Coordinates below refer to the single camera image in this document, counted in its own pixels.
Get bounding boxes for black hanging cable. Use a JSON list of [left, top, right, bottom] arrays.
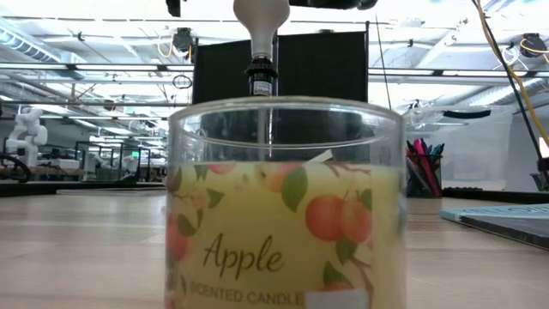
[[471, 0, 549, 184]]

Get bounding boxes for black curved tube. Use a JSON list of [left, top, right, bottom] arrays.
[[0, 153, 32, 182]]

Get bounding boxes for white lightbulb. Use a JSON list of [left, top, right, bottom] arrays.
[[232, 0, 292, 60]]

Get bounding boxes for yellow hanging cable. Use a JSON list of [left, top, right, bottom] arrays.
[[474, 0, 549, 149]]

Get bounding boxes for black cable loop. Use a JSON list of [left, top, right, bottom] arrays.
[[172, 74, 194, 90]]

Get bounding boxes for black mesh pen holder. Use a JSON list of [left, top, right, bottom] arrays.
[[404, 152, 445, 199]]

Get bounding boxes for black ceiling cord reel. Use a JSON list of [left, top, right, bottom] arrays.
[[519, 33, 548, 59], [172, 27, 195, 53]]

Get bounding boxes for clear plastic storage bin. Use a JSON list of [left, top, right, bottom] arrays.
[[402, 105, 515, 193]]

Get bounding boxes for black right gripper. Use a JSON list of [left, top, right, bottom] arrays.
[[287, 0, 379, 11]]

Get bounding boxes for Yellowstone waterfall book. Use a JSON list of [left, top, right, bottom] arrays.
[[438, 203, 549, 252]]

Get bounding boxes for wooden base lamp black socket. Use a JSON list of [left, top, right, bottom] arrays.
[[244, 55, 279, 160]]

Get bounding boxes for small yellow round object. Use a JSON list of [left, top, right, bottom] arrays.
[[164, 95, 407, 309]]

